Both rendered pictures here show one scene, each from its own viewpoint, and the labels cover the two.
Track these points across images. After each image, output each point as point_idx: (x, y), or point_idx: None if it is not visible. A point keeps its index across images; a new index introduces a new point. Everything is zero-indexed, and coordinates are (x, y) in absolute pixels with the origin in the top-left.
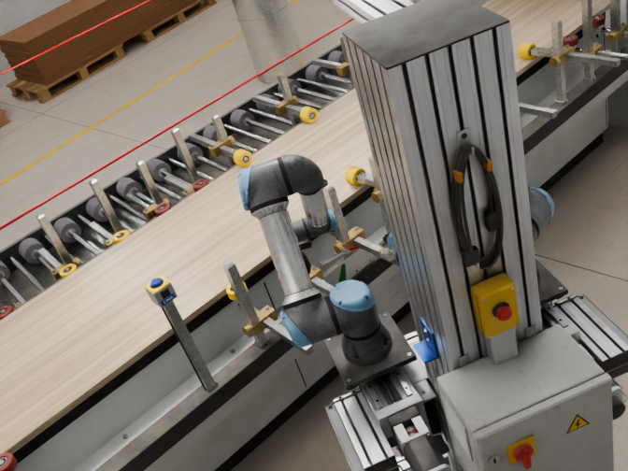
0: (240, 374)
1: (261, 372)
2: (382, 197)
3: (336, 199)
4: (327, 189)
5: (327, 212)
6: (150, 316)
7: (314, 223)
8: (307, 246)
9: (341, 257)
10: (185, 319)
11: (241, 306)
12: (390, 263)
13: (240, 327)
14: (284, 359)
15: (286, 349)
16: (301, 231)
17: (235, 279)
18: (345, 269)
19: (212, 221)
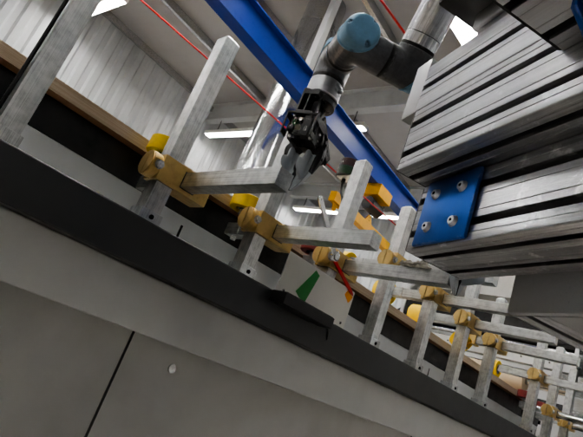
0: (73, 185)
1: (98, 244)
2: (396, 258)
3: (365, 184)
4: (365, 159)
5: (446, 32)
6: None
7: (422, 28)
8: (326, 152)
9: None
10: (66, 86)
11: (183, 116)
12: (355, 361)
13: None
14: (134, 307)
15: (167, 270)
16: (387, 40)
17: (220, 63)
18: (314, 284)
19: None
